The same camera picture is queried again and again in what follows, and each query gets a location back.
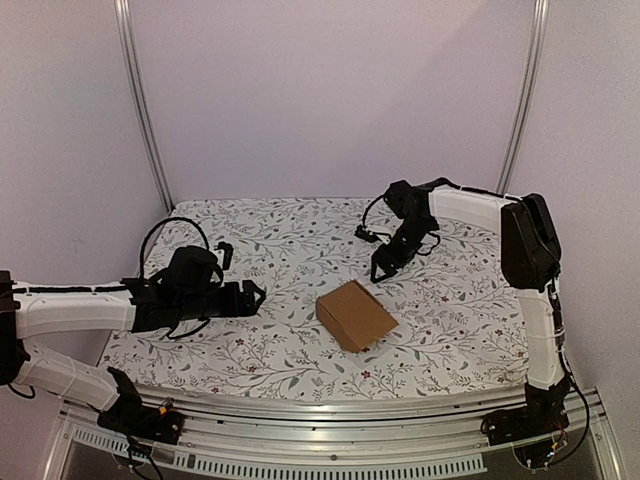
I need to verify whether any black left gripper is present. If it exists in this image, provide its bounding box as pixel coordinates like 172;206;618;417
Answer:
177;279;266;323

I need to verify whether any brown cardboard box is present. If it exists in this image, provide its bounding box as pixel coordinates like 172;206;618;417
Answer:
315;281;398;353

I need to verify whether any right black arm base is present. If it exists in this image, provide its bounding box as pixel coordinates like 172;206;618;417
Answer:
480;377;571;446

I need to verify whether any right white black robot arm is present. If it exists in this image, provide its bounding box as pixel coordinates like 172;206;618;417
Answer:
370;177;567;391

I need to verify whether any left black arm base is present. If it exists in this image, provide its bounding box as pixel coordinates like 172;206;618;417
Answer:
97;367;185;445

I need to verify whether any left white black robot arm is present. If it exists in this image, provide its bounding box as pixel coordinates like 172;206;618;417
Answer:
1;242;266;434

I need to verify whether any floral patterned table mat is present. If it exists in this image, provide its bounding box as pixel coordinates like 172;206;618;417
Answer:
101;198;529;402

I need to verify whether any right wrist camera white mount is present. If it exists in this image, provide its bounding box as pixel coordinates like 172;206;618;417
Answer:
354;225;392;244

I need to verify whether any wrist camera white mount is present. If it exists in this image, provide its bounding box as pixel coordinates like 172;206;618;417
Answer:
354;225;392;244
214;241;234;271

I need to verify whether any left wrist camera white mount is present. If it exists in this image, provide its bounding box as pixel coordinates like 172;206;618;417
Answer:
214;241;234;271

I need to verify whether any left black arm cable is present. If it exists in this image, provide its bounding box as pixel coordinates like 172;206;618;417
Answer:
137;217;211;279

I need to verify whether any aluminium front rail frame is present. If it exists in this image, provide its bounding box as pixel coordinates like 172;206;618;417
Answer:
43;387;631;479

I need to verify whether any right aluminium frame post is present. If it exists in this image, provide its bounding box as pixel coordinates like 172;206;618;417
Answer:
496;0;550;196

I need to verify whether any aluminium frame post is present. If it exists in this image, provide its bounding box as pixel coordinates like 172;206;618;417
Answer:
114;0;175;213
496;0;550;196

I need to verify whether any left aluminium frame post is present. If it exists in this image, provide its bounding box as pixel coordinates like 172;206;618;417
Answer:
114;0;175;213

